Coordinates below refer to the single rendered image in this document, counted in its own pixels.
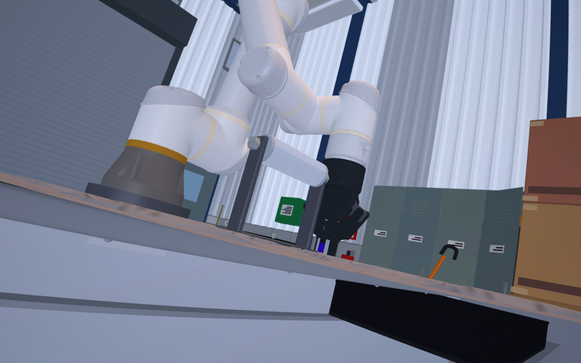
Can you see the yellow stick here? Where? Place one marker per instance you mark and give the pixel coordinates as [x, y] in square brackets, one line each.
[220, 215]

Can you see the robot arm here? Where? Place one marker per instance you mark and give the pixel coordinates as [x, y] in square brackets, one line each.
[236, 104]

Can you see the red button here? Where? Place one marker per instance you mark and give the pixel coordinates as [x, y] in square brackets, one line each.
[348, 255]

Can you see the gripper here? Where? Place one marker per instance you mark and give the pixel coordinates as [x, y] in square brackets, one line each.
[342, 186]

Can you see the orange bar with black hook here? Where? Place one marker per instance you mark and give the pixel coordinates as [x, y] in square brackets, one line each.
[439, 263]

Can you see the tan cardboard box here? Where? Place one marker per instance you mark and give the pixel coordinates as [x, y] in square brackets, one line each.
[549, 249]

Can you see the black tray under bench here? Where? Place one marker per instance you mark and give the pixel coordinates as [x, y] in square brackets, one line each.
[435, 317]

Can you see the grey roller shutter door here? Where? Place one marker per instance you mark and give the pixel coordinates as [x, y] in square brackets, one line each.
[77, 86]

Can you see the grey locker row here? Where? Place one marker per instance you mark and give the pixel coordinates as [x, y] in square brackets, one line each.
[435, 227]

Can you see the grey framed wall picture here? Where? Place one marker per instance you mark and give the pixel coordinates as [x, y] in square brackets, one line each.
[232, 54]

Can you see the reddish brown cardboard box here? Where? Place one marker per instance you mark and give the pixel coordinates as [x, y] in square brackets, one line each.
[553, 159]

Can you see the green box with label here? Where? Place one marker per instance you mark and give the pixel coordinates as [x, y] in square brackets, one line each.
[289, 210]

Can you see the dark grey roll stand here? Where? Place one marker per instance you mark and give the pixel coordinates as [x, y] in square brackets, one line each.
[247, 186]

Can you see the grey cabinet with blue window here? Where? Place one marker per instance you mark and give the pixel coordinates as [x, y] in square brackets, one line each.
[197, 190]

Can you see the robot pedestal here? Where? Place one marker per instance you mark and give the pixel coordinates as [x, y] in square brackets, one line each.
[145, 177]

